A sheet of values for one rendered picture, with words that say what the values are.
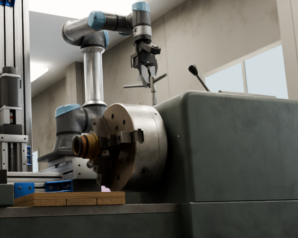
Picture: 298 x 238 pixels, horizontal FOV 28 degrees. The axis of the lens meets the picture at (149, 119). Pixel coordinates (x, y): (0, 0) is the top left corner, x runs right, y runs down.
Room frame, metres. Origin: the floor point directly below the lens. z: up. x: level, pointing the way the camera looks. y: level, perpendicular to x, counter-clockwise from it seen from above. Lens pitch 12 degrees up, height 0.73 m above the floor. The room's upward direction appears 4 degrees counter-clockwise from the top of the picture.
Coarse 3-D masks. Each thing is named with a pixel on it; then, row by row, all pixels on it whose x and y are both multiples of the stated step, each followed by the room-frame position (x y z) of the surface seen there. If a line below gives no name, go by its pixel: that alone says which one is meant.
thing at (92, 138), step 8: (80, 136) 1.97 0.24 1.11; (88, 136) 1.98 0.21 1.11; (96, 136) 1.99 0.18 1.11; (72, 144) 2.01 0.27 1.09; (80, 144) 1.96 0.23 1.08; (88, 144) 1.97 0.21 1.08; (96, 144) 1.98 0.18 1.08; (80, 152) 1.97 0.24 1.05; (88, 152) 1.98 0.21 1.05; (96, 152) 1.99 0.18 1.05
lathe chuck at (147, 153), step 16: (112, 112) 2.06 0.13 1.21; (128, 112) 1.96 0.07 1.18; (144, 112) 2.00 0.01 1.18; (112, 128) 2.07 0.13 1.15; (128, 128) 1.97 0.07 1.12; (144, 128) 1.95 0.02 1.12; (144, 144) 1.95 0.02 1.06; (128, 160) 1.99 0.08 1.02; (144, 160) 1.96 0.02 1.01; (112, 176) 2.08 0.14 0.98; (128, 176) 1.98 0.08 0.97; (144, 176) 2.00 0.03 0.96
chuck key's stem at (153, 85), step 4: (152, 76) 2.25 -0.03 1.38; (152, 80) 2.25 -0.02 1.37; (152, 84) 2.25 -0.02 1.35; (152, 88) 2.25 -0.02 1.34; (152, 92) 2.25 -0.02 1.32; (152, 96) 2.26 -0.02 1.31; (152, 100) 2.26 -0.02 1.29; (156, 100) 2.26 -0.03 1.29; (152, 104) 2.26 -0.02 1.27; (156, 104) 2.25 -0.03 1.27
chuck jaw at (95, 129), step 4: (96, 120) 2.09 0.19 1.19; (100, 120) 2.10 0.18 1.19; (104, 120) 2.10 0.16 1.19; (92, 124) 2.11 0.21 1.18; (96, 124) 2.08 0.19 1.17; (100, 124) 2.08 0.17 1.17; (104, 124) 2.09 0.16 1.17; (92, 128) 2.07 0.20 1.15; (96, 128) 2.06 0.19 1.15; (100, 128) 2.07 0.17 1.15; (104, 128) 2.08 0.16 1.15; (108, 128) 2.09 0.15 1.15; (92, 132) 2.04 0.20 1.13; (96, 132) 2.05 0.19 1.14; (100, 132) 2.06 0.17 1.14; (104, 132) 2.06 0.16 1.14; (108, 132) 2.07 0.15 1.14; (100, 136) 2.04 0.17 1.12; (104, 136) 2.05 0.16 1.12
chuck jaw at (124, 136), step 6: (120, 132) 1.93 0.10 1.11; (126, 132) 1.94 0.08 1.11; (132, 132) 1.95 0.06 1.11; (138, 132) 1.95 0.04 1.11; (102, 138) 1.97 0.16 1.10; (108, 138) 1.97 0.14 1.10; (114, 138) 1.96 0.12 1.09; (120, 138) 1.94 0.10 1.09; (126, 138) 1.94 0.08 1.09; (132, 138) 1.95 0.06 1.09; (138, 138) 1.94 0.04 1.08; (102, 144) 1.97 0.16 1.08; (108, 144) 1.97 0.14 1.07; (114, 144) 1.96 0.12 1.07; (120, 144) 1.96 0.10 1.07; (126, 144) 1.96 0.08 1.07; (114, 150) 2.03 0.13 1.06
